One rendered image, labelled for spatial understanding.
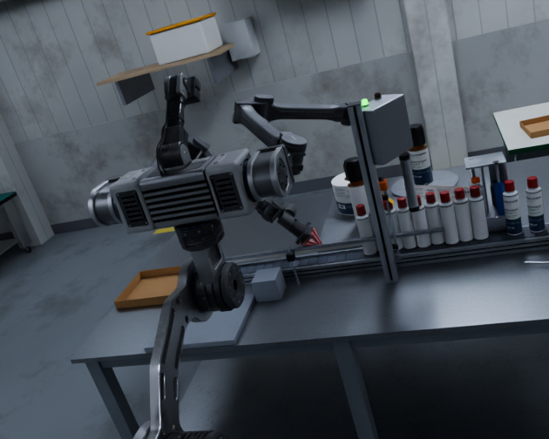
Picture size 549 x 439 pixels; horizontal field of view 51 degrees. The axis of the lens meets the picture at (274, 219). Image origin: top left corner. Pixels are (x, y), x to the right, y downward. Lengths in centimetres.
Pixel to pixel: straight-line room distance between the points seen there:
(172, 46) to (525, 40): 284
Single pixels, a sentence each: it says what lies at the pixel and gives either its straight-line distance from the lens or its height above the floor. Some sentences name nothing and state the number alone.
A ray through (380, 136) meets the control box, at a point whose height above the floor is 138.
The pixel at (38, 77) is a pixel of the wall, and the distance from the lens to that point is 637.
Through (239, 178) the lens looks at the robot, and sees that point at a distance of 150.
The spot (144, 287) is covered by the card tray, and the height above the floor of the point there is 83.
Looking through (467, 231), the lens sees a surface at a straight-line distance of 219.
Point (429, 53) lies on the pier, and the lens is 490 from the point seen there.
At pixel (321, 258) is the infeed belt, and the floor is 88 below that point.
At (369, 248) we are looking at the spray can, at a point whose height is 91.
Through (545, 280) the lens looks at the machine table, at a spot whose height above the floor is 83.
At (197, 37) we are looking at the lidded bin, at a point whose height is 169.
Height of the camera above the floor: 192
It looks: 22 degrees down
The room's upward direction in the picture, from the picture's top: 16 degrees counter-clockwise
